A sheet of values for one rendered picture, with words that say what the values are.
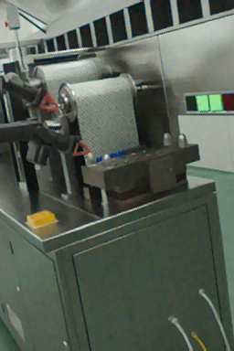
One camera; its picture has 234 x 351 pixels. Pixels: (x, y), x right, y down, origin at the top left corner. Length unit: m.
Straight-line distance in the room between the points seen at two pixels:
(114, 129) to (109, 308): 0.63
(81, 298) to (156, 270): 0.28
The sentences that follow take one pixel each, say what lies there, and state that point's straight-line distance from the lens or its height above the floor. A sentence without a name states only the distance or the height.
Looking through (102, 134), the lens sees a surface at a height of 1.11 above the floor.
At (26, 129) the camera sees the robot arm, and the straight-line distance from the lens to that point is 1.37.
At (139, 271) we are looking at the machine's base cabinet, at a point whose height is 0.69.
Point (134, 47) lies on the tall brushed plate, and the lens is 1.74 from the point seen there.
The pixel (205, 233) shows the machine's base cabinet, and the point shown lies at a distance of 1.58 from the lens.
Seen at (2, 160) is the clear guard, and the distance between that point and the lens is 2.52.
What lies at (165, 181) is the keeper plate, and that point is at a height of 0.94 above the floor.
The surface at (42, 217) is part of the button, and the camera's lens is 1.38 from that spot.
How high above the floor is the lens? 1.32
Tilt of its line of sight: 9 degrees down
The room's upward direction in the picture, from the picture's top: 9 degrees counter-clockwise
